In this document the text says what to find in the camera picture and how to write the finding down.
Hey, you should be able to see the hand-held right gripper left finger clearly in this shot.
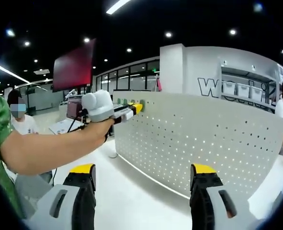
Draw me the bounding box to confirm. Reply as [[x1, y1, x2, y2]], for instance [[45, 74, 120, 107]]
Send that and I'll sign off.
[[35, 163, 97, 230]]

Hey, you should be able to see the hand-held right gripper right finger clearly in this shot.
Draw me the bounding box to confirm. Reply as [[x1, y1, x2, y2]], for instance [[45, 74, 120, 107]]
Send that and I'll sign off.
[[190, 163, 252, 230]]

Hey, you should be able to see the white perforated mounting plate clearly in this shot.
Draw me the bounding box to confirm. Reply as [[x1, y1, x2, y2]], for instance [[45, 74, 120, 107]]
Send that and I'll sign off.
[[109, 90, 283, 199]]

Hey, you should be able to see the person's left hand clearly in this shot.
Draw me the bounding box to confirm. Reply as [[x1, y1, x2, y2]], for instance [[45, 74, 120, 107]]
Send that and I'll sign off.
[[96, 117, 115, 144]]

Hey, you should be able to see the lit computer monitor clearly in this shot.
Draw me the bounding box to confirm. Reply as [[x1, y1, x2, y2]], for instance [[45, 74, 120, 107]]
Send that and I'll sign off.
[[67, 100, 84, 119]]

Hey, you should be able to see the grey mesh office chair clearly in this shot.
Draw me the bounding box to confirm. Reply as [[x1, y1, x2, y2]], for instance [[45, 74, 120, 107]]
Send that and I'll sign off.
[[14, 173, 53, 216]]

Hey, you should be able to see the white side table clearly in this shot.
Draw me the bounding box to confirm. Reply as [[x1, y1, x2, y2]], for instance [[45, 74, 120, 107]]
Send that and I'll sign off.
[[49, 119, 84, 135]]

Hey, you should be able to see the large red display screen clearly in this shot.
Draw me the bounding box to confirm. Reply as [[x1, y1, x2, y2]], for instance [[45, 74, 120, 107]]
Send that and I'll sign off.
[[52, 39, 96, 93]]

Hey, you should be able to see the white storage bin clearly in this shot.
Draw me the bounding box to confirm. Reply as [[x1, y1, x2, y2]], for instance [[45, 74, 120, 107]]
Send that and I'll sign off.
[[222, 82, 238, 94], [237, 83, 250, 96], [249, 85, 261, 98]]

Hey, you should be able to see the grey metal shelf rack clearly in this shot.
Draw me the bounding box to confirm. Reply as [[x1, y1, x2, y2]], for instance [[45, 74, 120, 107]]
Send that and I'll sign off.
[[219, 59, 283, 111]]

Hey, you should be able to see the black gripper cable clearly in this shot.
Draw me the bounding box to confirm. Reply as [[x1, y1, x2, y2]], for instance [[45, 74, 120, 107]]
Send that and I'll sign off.
[[67, 114, 89, 133]]

